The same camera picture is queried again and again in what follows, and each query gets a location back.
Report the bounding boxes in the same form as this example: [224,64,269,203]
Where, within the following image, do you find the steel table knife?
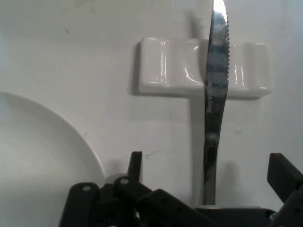
[201,0,232,206]

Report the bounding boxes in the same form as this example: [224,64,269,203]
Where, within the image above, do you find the white ceramic cutlery rest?
[138,35,273,99]

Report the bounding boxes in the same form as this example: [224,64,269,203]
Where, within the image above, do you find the white round plate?
[0,91,106,227]

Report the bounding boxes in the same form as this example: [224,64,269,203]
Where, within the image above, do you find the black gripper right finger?
[267,152,303,227]

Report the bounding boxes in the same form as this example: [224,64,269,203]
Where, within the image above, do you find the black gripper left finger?
[59,151,214,227]

